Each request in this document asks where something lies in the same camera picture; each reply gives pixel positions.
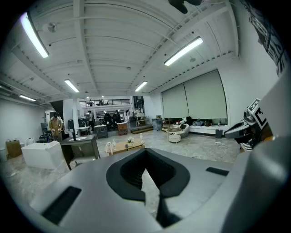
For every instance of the grey marble bin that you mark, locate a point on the grey marble bin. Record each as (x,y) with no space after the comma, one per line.
(157,124)

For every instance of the wooden cabinet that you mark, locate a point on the wooden cabinet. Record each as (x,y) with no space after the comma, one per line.
(122,128)

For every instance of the orange sofa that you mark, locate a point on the orange sofa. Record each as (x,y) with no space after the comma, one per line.
(268,132)

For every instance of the white bathtub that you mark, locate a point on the white bathtub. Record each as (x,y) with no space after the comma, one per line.
(43,154)

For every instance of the white sink basin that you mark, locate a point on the white sink basin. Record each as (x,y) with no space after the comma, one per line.
(78,138)

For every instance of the pile of clothes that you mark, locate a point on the pile of clothes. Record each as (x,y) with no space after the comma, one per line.
(200,123)

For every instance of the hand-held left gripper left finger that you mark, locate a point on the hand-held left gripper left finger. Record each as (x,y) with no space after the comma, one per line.
(86,193)

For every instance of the white metal-frame table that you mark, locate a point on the white metal-frame table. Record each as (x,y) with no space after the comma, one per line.
(83,129)

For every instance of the black faucet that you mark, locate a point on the black faucet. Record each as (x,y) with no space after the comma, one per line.
(74,135)

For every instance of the black mezzanine railing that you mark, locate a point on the black mezzanine railing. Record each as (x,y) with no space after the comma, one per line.
(104,102)

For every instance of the white window bench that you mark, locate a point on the white window bench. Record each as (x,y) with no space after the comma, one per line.
(204,129)

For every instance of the dark sink cabinet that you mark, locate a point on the dark sink cabinet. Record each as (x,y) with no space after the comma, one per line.
(95,148)

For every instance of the white lounge chair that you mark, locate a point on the white lounge chair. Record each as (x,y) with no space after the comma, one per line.
(185,129)

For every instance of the person's printed dark T-shirt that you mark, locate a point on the person's printed dark T-shirt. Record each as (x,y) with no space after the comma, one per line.
(270,41)

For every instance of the wide white roller blind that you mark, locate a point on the wide white roller blind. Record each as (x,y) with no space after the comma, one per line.
(205,95)

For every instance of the black trash bin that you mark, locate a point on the black trash bin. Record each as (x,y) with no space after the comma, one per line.
(218,133)

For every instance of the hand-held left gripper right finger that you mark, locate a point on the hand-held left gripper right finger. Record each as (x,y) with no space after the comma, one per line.
(200,182)

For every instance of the gold metal rack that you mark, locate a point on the gold metal rack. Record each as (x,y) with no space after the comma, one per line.
(167,124)

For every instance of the black shelf table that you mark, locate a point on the black shelf table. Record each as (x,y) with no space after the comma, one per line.
(101,130)

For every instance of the black step platform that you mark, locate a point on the black step platform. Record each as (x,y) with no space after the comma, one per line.
(141,130)

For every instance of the round white wood-top table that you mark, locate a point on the round white wood-top table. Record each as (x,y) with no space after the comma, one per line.
(174,130)

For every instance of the white round stool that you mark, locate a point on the white round stool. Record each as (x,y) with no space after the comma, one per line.
(174,138)

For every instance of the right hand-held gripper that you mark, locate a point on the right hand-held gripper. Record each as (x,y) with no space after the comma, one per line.
(259,113)

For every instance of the striped black white cloth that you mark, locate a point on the striped black white cloth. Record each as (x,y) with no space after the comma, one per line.
(246,147)

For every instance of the black office chair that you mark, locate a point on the black office chair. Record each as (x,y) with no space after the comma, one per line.
(117,118)
(108,119)

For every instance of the narrow white roller blind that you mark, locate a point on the narrow white roller blind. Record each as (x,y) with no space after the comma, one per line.
(175,101)

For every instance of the white ceiling tube light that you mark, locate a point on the white ceiling tube light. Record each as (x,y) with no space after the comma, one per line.
(184,51)
(141,86)
(71,85)
(27,98)
(34,36)

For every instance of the clear water bottle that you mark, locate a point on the clear water bottle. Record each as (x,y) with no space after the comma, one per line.
(141,137)
(113,145)

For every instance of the wooden coffee table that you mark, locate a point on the wooden coffee table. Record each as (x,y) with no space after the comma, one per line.
(121,145)

